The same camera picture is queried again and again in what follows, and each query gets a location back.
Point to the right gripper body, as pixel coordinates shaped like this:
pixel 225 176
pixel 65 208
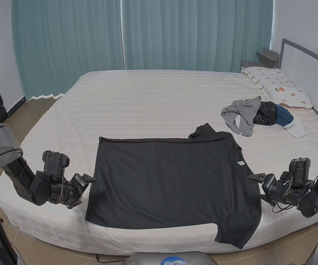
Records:
pixel 273 189

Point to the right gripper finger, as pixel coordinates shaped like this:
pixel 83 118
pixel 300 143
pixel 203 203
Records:
pixel 266 200
pixel 258 177

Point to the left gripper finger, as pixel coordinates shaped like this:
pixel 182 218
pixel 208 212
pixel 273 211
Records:
pixel 90 179
pixel 73 205

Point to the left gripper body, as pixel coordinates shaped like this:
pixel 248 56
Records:
pixel 74 189

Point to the black T-shirt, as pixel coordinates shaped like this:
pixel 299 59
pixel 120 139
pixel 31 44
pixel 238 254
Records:
pixel 170 181

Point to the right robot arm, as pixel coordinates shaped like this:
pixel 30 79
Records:
pixel 299 170

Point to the bed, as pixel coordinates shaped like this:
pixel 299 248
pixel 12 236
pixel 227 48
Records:
pixel 148 106

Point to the white garment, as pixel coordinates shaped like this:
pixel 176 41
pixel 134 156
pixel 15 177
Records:
pixel 295 130

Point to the black shiny garment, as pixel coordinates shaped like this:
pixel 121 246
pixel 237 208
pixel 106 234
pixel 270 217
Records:
pixel 266 114

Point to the dark blue garment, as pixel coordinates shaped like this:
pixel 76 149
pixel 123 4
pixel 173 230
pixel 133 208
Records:
pixel 284 116

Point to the grey garment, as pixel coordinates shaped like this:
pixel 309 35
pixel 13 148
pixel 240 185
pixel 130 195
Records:
pixel 244 112

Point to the white printed pillow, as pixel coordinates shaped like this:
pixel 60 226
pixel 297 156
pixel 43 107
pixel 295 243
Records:
pixel 280 84

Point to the grey bedside table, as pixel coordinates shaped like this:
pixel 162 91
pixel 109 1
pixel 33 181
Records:
pixel 268 54

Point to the blue-green curtain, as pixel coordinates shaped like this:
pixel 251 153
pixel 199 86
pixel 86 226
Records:
pixel 197 23
pixel 65 23

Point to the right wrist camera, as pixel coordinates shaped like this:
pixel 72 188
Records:
pixel 285 177

